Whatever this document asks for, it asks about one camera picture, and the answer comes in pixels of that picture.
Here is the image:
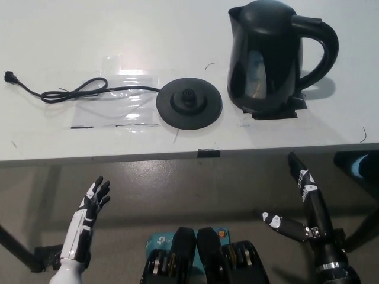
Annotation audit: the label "clear plastic tape sheet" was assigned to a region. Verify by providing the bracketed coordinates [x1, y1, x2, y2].
[70, 54, 162, 128]

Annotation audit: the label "black tape square patch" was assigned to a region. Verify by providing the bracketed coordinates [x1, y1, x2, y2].
[241, 95, 307, 121]

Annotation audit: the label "small black tape strip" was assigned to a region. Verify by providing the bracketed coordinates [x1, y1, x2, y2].
[197, 147, 221, 158]

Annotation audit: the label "black object with blue patch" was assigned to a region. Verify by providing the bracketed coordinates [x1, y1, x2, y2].
[333, 150, 379, 205]

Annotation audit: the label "round black kettle base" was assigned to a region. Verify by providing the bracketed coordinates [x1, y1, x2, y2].
[156, 77, 223, 131]

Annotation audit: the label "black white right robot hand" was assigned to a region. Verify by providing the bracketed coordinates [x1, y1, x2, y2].
[254, 151, 347, 269]

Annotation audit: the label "black power cord with plug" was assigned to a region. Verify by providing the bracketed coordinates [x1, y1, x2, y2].
[3, 70, 163, 104]

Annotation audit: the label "black table leg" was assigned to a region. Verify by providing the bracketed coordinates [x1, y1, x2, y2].
[346, 204, 379, 254]
[0, 224, 38, 272]

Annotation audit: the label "teal router box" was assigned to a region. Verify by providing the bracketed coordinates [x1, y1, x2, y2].
[144, 227, 230, 269]

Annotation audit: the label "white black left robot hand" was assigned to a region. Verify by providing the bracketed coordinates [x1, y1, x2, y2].
[59, 176, 111, 264]

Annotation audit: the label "black electric kettle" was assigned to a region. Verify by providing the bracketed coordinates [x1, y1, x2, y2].
[227, 0, 339, 117]

